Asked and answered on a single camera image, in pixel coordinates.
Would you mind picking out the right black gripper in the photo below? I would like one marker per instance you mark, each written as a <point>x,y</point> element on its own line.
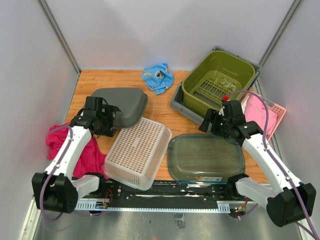
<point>211,115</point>

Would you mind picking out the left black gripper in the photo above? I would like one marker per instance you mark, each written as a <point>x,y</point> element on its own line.
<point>110,112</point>

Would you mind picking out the dark grey plastic tray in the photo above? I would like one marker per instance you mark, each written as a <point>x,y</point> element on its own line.
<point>132,102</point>

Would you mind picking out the olive green plastic basin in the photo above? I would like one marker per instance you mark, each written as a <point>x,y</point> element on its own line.
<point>217,82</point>

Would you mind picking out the translucent blue plastic tub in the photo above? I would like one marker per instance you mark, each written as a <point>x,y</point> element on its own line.
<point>206,158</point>

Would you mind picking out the white perforated plastic basket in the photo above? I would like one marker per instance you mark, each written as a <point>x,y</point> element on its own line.
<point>137,153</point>

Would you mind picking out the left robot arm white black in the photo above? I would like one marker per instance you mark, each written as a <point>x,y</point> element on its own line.
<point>70,155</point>

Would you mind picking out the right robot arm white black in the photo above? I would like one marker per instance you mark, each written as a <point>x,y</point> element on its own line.
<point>287,200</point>

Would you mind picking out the pink folded cloth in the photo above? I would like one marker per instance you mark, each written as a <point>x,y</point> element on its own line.
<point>255,111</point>

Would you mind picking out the blue patterned cloth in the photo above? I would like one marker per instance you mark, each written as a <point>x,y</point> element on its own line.
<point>158,78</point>

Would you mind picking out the magenta cloth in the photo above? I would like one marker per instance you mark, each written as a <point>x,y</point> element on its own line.
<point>91,159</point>

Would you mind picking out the pink plastic basket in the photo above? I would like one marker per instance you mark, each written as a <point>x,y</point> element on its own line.
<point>279,110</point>

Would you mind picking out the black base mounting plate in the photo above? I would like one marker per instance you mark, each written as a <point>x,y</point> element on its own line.
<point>163,196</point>

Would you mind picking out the aluminium frame rail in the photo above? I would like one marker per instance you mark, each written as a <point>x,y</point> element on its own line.
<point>163,196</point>

